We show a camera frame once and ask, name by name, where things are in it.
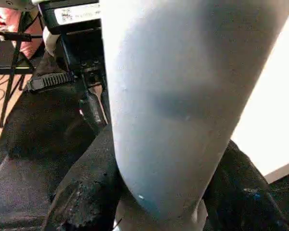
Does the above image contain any black work mat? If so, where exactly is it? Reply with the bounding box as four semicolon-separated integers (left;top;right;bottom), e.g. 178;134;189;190
0;43;289;231

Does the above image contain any pink cloth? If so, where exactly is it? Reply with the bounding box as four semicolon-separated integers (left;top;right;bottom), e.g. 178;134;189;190
0;6;46;60

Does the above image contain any white plastic table leg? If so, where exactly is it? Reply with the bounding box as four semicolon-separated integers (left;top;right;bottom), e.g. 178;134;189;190
100;0;289;231

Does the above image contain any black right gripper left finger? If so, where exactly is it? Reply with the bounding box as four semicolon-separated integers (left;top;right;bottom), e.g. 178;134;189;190
42;125;127;231

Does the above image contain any black folding stand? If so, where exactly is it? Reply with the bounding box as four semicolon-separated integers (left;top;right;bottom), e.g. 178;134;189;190
0;9;44;128

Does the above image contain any white plastic table top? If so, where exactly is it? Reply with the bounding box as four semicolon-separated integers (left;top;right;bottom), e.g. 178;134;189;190
96;13;289;231

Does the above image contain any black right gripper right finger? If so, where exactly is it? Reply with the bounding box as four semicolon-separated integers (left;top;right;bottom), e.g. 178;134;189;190
202;139;289;231

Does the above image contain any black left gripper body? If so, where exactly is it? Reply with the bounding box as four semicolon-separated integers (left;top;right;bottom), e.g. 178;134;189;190
38;0;106;73

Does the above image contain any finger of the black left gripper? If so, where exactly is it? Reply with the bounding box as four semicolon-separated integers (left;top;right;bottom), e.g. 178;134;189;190
79;91;104;132

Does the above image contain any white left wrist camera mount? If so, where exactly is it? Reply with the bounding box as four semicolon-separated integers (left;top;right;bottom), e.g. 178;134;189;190
42;27;61;55

